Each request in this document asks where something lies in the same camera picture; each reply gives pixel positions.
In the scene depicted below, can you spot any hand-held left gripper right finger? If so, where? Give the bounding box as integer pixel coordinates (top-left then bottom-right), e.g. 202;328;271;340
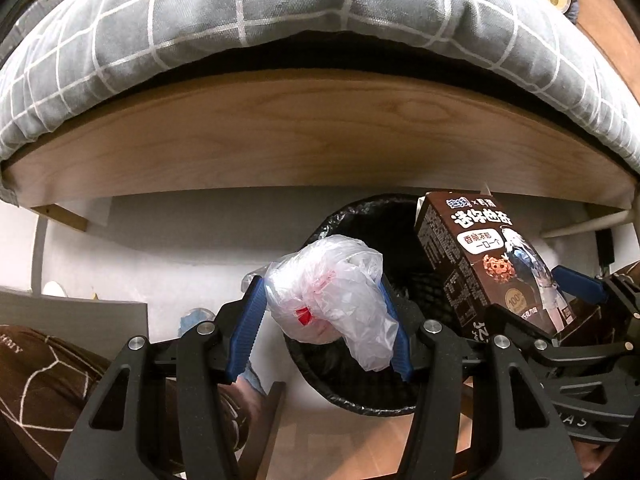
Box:
377;280;586;480

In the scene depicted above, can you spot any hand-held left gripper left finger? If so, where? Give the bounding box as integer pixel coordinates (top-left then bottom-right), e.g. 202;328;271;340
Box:
52;274;266;480

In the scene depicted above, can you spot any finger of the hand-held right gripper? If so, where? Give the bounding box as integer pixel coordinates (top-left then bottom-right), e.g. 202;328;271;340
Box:
487;305;640;378
552;266;640;321

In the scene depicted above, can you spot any clear plastic bag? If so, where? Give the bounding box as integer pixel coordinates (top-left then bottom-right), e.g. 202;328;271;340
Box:
242;234;401;372

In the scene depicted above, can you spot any brown snack carton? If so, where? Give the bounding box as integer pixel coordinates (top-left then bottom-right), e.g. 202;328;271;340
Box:
412;191;608;346

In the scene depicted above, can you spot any black mesh trash bin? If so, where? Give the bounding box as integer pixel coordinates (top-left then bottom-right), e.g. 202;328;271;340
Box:
282;194;481;418

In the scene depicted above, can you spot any white bed leg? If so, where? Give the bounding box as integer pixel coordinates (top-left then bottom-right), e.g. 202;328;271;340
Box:
542;210;630;239

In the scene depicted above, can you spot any grey panel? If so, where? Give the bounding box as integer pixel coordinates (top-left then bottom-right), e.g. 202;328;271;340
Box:
0;286;149;346

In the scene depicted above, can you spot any person's left leg brown pajama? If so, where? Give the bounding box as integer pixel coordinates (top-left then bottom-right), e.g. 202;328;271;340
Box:
0;324;271;480

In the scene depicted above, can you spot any wooden headboard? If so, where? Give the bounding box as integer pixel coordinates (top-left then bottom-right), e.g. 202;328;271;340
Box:
570;0;640;111

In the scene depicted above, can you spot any grey checked bed mattress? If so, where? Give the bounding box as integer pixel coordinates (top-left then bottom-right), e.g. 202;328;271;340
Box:
0;0;640;211

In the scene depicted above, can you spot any wooden bed frame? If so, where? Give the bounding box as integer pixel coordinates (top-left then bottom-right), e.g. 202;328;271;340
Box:
2;70;640;233

